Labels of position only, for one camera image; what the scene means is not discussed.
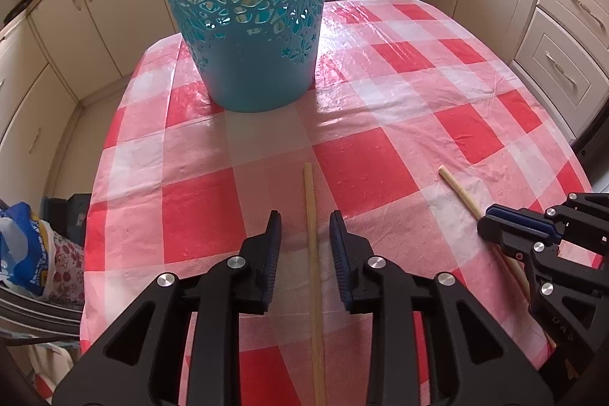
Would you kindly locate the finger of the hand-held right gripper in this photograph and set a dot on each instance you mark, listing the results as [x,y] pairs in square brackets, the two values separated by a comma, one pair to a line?
[542,268]
[518,223]

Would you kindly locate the red white checkered tablecloth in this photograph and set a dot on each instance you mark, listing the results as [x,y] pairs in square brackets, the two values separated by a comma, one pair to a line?
[380,101]

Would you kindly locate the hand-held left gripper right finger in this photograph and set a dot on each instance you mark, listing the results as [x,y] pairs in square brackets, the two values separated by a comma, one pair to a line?
[337,254]

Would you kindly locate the blue shopping bag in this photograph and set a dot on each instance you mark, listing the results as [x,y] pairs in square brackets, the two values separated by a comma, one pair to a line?
[19,254]

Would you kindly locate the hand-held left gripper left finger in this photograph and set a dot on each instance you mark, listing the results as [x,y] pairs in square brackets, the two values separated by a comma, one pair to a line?
[273,254]

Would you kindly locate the blue perforated plastic basket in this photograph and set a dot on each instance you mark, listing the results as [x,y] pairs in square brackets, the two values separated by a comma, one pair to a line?
[257,78]

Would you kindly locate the chrome chair frame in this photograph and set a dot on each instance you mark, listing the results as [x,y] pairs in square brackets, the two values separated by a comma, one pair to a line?
[38,315]

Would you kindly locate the light wooden chopstick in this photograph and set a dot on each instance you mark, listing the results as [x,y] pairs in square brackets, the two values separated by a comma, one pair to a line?
[311,220]
[459,189]

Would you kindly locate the dark storage box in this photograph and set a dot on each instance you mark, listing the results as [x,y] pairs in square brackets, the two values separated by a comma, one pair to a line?
[66,215]

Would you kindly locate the red floral bag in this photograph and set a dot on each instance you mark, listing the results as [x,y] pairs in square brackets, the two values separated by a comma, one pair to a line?
[69,273]

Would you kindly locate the cream drawer cabinet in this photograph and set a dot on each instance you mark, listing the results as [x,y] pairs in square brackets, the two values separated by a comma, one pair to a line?
[28,116]
[566,44]

